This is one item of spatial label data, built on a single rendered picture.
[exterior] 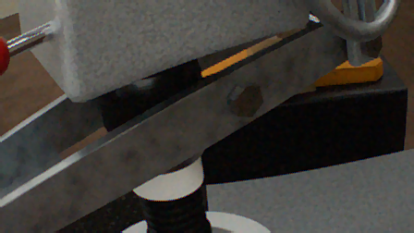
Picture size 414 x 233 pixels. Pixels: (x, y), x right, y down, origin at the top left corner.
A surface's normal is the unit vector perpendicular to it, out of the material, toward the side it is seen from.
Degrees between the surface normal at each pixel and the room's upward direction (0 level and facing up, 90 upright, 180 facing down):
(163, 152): 90
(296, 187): 0
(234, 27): 90
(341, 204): 0
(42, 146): 90
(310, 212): 0
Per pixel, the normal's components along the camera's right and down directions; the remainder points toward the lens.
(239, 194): -0.12, -0.88
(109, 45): 0.53, 0.33
